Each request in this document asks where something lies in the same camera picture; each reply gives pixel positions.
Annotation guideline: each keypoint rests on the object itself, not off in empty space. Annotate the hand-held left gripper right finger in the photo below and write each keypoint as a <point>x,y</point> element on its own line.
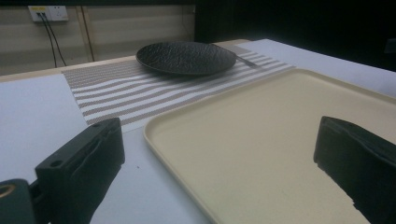
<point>358,158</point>

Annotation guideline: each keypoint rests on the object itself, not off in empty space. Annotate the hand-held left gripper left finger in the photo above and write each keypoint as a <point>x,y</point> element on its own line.
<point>77,168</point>

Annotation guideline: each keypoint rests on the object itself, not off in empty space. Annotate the striped woven placemat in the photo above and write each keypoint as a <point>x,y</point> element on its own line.
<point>130,90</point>

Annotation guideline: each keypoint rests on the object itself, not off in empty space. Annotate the beige plastic tray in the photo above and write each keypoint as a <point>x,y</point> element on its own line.
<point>264,140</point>

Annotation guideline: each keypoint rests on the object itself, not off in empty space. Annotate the black textured plate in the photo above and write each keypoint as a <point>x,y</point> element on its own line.
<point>186,58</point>

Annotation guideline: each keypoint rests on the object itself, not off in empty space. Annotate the white wall socket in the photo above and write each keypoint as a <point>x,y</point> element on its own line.
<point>48,13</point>

